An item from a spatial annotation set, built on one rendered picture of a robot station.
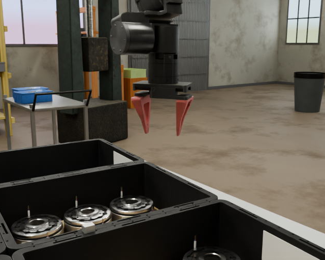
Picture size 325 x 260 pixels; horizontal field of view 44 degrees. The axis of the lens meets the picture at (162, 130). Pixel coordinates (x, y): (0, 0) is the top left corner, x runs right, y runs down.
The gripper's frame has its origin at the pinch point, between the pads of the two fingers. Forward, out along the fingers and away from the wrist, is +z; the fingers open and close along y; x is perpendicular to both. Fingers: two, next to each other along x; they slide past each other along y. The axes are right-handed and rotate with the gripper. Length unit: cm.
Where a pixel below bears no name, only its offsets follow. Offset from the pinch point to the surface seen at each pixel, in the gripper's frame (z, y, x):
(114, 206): 20.2, -13.0, 6.9
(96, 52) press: -4, -184, 382
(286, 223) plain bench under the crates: 36, 27, 44
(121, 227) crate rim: 13.3, -2.5, -16.1
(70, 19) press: -40, -200, 350
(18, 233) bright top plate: 20.3, -26.0, -10.8
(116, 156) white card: 15.8, -22.0, 31.3
